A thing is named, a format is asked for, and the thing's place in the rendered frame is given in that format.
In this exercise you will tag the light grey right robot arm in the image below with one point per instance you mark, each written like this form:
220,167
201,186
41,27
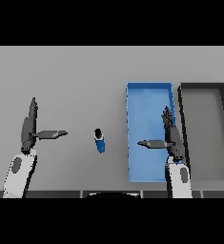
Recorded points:
179,179

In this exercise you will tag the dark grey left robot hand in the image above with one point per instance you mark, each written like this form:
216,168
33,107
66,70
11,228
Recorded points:
28,130

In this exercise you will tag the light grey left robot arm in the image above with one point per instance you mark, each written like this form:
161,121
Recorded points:
18,174

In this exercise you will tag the dark grey rectangular bin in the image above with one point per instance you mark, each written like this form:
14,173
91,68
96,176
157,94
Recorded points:
208,133

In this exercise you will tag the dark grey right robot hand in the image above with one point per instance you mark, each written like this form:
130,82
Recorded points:
173,139

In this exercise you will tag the blue rectangular bin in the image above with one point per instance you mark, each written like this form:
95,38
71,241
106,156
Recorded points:
148,133

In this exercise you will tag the blue pipe with dark end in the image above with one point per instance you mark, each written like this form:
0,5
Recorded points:
99,141

